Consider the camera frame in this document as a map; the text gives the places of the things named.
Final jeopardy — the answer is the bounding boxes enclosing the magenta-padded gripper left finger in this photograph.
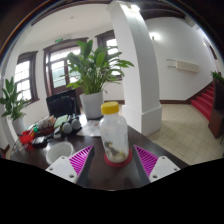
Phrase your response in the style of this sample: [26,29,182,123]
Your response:
[45,144,97,190]

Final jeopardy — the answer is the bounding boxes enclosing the small plant on dark stand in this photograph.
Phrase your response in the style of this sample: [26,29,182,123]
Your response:
[207,70,224,140]

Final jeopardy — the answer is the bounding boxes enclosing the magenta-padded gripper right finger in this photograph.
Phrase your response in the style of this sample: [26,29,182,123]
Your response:
[131,144,181,188]

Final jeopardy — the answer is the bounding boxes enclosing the leafy plant in white pot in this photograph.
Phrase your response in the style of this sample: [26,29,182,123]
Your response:
[0,76,32,136]
[64,39,135,120]

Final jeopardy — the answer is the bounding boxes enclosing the white speckled mug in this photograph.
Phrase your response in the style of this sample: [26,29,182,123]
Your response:
[45,140,75,165]

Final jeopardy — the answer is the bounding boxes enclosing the box of snacks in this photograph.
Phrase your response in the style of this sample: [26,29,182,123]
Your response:
[36,115,57,133]

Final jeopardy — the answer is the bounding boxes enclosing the clear yellow-capped drink bottle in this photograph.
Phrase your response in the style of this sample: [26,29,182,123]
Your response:
[98,100,131,165]

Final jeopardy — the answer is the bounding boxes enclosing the printed paper sheets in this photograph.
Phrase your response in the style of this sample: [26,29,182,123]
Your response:
[76,118,103,138]

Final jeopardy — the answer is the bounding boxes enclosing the green notebook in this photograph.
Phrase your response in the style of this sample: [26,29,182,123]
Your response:
[53,114,70,130]

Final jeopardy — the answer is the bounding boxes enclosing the dark-framed window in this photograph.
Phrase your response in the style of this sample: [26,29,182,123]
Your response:
[95,29,121,82]
[13,50,40,103]

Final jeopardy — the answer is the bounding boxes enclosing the red snack package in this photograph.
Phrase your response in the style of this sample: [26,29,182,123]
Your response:
[17,130,36,152]

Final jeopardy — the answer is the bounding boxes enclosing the small black device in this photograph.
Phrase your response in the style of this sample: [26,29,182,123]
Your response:
[31,135,49,149]

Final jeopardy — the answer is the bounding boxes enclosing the dark wooden double door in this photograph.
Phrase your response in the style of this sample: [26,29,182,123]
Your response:
[42,36,90,98]

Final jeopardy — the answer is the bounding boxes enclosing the red carpeted staircase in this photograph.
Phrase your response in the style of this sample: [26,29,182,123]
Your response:
[190,84,216,122]

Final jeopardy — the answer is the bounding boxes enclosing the white wall heater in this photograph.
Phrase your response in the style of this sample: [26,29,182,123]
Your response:
[166,58,201,74]

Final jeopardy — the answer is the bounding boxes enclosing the flat round red coaster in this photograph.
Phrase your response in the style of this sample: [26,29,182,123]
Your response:
[103,149,134,168]

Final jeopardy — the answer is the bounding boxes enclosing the black chair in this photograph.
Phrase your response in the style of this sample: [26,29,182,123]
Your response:
[45,88,81,118]

